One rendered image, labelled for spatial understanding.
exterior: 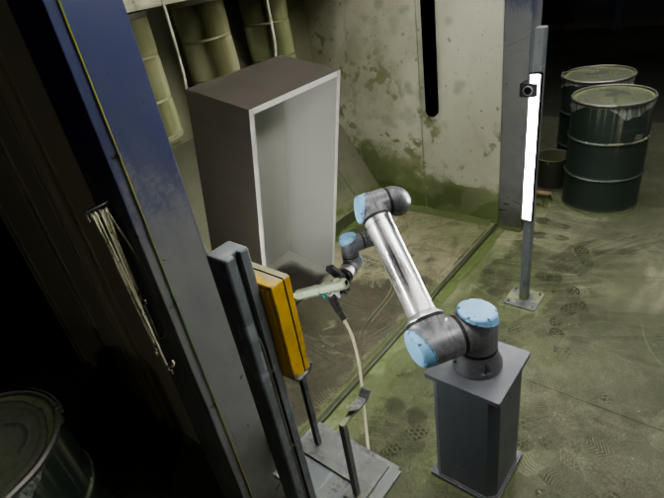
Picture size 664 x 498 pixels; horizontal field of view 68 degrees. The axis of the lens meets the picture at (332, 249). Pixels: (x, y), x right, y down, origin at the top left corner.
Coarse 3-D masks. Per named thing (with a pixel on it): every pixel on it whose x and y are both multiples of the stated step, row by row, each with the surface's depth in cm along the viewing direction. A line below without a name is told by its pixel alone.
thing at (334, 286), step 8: (336, 280) 232; (344, 280) 231; (304, 288) 245; (312, 288) 240; (320, 288) 236; (328, 288) 234; (336, 288) 232; (344, 288) 231; (296, 296) 245; (304, 296) 243; (312, 296) 241; (328, 296) 238; (336, 304) 239; (336, 312) 241
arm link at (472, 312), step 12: (468, 300) 184; (480, 300) 184; (456, 312) 180; (468, 312) 178; (480, 312) 177; (492, 312) 177; (468, 324) 176; (480, 324) 174; (492, 324) 175; (468, 336) 175; (480, 336) 176; (492, 336) 178; (468, 348) 176; (480, 348) 179; (492, 348) 181
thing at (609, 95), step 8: (592, 88) 391; (600, 88) 390; (608, 88) 386; (616, 88) 384; (624, 88) 381; (632, 88) 378; (640, 88) 374; (576, 96) 381; (584, 96) 380; (592, 96) 377; (600, 96) 374; (608, 96) 372; (616, 96) 369; (624, 96) 366; (632, 96) 363; (640, 96) 361; (648, 96) 358; (600, 104) 359; (608, 104) 357; (616, 104) 355; (624, 104) 352
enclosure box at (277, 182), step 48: (192, 96) 199; (240, 96) 195; (288, 96) 200; (336, 96) 229; (240, 144) 197; (288, 144) 266; (336, 144) 244; (240, 192) 212; (288, 192) 285; (336, 192) 262; (240, 240) 231; (288, 240) 307
